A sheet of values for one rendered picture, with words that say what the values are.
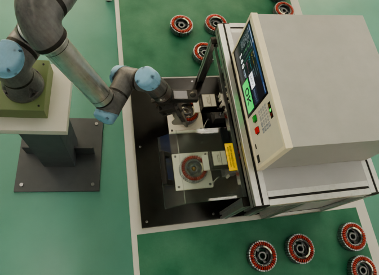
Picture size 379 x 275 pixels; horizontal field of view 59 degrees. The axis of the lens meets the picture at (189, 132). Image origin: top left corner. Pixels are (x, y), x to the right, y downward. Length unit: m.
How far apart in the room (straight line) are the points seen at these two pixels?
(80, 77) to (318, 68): 0.69
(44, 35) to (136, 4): 0.95
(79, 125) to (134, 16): 0.85
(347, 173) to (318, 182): 0.11
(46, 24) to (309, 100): 0.70
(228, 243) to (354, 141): 0.64
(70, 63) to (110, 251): 1.32
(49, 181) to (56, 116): 0.75
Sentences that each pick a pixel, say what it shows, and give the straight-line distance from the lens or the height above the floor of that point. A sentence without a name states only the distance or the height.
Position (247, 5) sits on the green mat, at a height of 0.75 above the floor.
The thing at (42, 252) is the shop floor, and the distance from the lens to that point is 2.11.
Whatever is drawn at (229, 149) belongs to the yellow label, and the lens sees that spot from 1.10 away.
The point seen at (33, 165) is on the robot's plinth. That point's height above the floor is 0.02.
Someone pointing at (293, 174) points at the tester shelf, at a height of 1.11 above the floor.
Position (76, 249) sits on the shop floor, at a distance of 2.08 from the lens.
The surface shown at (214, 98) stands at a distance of 1.34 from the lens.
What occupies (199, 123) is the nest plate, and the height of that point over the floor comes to 0.78.
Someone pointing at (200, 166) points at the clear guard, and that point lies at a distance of 1.06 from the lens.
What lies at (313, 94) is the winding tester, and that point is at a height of 1.32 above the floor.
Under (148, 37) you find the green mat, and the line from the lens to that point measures 1.67.
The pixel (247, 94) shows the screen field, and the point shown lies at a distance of 1.09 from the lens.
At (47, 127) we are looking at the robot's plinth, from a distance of 1.46.
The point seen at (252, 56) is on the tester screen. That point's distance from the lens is 1.05.
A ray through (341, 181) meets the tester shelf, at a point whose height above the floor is 1.11.
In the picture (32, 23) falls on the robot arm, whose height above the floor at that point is 1.38.
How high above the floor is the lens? 2.06
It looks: 65 degrees down
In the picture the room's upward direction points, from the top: 24 degrees clockwise
